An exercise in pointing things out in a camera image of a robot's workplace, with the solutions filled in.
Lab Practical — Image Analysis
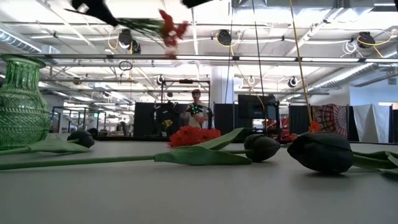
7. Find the red artificial flower bunch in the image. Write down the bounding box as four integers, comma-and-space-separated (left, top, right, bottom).
118, 9, 190, 58
281, 120, 324, 143
169, 125, 222, 148

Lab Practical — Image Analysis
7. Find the person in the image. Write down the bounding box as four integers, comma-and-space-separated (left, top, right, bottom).
182, 88, 213, 129

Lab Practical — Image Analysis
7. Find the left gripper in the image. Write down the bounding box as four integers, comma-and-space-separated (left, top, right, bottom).
65, 0, 121, 28

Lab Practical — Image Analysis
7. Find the green glass vase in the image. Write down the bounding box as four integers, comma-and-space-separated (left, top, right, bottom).
0, 54, 51, 151

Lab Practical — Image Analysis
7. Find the black hanging cable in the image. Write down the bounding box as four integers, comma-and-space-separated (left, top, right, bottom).
251, 0, 267, 134

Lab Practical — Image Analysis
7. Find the yellow hanging cable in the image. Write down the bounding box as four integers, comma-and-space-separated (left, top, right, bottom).
289, 0, 313, 125

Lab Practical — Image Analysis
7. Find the black artificial tulip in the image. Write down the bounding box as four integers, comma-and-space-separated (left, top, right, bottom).
0, 127, 282, 171
287, 131, 398, 175
0, 129, 96, 156

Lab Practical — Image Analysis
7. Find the black metal station frame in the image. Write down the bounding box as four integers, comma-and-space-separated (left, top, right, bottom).
160, 79, 211, 138

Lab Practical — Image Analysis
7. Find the long ceiling light bar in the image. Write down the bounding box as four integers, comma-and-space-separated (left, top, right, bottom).
175, 55, 398, 63

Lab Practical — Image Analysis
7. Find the black monitor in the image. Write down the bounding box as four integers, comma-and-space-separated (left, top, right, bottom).
238, 94, 277, 121

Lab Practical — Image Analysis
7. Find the black partition panel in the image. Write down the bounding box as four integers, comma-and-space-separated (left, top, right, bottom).
288, 105, 312, 135
133, 101, 156, 137
213, 103, 234, 134

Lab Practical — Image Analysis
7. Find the white hanging cloth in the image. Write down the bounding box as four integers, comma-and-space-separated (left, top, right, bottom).
353, 103, 393, 143

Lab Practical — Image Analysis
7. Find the red patterned tapestry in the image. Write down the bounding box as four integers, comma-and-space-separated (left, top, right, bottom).
312, 104, 349, 139

